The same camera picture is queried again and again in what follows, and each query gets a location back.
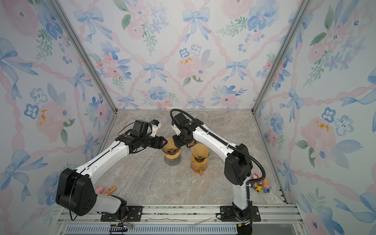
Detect grey glass dripper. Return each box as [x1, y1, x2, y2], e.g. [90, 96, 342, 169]
[162, 147, 181, 160]

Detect brown paper coffee filter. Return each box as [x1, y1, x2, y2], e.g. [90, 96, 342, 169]
[192, 144, 210, 158]

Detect clear grey glass carafe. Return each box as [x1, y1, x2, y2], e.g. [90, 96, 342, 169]
[164, 158, 181, 166]

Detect wooden ring holder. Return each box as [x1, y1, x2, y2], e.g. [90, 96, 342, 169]
[191, 155, 208, 166]

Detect orange glass carafe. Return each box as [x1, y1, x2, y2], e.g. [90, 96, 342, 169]
[191, 159, 208, 176]

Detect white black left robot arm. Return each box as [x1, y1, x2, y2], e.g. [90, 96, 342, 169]
[55, 119, 167, 221]

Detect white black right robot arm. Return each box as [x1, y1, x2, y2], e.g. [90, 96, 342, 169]
[170, 109, 253, 221]

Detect small wooden toy block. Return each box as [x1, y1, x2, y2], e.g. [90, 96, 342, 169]
[103, 185, 117, 196]

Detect pink small toy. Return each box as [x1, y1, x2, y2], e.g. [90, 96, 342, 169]
[95, 186, 105, 194]

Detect colourful small toy figures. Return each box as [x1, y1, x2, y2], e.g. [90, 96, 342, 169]
[251, 173, 271, 193]

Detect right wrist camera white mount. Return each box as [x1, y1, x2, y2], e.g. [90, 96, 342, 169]
[171, 124, 181, 136]

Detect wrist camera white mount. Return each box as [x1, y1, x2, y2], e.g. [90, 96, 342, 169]
[171, 124, 181, 136]
[150, 119, 161, 137]

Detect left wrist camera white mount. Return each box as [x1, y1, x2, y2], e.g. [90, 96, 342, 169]
[150, 119, 161, 137]

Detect black corrugated cable conduit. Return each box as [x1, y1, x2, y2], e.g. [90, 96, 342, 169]
[169, 108, 267, 235]

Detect aluminium mounting rail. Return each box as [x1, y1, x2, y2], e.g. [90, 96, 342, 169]
[52, 204, 308, 235]

